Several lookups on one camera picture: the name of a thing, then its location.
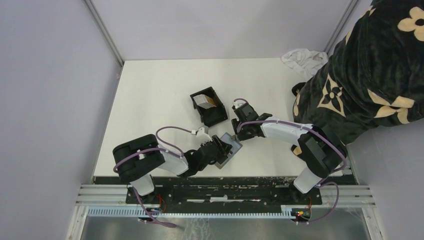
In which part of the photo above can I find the grey leather card holder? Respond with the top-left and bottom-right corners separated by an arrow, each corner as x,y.
215,132 -> 243,169

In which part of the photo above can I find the black plastic card box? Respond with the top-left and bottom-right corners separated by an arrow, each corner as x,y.
190,86 -> 228,127

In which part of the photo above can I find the stack of credit cards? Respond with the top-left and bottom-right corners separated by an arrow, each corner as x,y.
193,94 -> 217,109

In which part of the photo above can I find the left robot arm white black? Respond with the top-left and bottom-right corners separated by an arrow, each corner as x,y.
112,133 -> 242,204

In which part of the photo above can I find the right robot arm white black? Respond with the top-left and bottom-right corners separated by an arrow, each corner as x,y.
231,98 -> 348,204

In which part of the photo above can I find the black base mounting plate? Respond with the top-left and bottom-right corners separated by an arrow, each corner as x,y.
93,176 -> 357,215

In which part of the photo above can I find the white crumpled cloth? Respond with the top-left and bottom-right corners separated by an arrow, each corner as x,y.
281,48 -> 329,81

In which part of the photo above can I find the black floral plush blanket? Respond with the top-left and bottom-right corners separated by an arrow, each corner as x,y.
292,0 -> 424,145

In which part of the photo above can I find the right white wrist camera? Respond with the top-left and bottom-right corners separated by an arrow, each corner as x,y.
232,101 -> 246,110

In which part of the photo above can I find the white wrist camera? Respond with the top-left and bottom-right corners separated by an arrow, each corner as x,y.
191,125 -> 212,142
232,101 -> 246,110

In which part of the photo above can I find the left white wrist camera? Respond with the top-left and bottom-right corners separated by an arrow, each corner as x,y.
191,125 -> 212,142

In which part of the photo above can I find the grey slotted cable duct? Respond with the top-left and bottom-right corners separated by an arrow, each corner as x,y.
87,206 -> 295,220

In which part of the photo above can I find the aluminium frame rail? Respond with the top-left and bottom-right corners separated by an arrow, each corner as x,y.
76,158 -> 377,209

